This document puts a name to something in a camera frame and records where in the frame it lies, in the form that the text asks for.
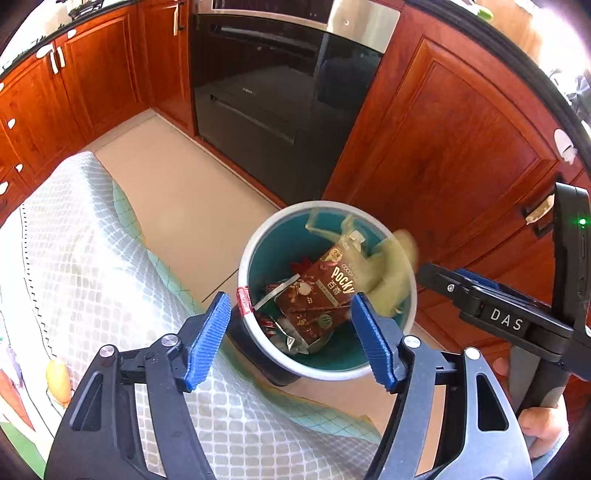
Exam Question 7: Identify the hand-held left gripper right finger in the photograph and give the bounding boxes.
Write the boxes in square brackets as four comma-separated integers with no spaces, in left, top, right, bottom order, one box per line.
[351,293,534,480]

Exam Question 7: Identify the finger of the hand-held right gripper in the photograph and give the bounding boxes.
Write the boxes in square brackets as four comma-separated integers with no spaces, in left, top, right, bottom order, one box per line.
[418,263,485,324]
[455,268,552,319]

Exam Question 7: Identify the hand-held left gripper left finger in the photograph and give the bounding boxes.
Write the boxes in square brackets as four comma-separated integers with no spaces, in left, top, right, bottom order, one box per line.
[44,292,232,480]

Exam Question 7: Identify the red soda can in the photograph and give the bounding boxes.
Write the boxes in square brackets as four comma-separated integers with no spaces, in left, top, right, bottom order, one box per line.
[256,314,287,339]

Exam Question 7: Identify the brown snack box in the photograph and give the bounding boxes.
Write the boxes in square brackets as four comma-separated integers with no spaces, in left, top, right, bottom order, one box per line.
[274,233,370,354]

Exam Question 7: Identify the red plastic bag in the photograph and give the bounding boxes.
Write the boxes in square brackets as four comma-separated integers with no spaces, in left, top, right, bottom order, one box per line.
[290,258,324,280]

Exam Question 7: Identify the grey bin with teal inside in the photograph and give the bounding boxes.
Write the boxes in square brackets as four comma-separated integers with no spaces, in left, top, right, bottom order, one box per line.
[228,200,419,387]

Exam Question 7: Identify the person's right hand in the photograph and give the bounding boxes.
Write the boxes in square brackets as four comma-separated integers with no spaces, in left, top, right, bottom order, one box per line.
[492,357,570,462]

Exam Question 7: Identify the silver foil wrapper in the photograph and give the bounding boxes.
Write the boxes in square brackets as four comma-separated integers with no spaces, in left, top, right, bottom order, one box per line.
[272,318,315,354]

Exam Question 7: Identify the patterned quilted table cover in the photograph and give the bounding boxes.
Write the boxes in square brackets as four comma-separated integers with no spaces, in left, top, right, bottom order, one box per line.
[0,150,384,480]

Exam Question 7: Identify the white child safety lock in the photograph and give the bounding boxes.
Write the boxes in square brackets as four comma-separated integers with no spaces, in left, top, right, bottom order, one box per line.
[553,129,578,163]

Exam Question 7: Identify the red wooden base cabinet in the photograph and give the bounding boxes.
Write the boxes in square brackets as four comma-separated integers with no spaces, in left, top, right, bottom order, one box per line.
[321,9,591,402]
[0,0,197,217]

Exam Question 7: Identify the yellow fruit piece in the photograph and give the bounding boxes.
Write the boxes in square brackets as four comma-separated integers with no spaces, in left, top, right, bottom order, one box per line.
[45,357,73,408]

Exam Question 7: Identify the black built-in oven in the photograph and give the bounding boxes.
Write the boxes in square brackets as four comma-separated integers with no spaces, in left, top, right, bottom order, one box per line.
[189,0,402,208]

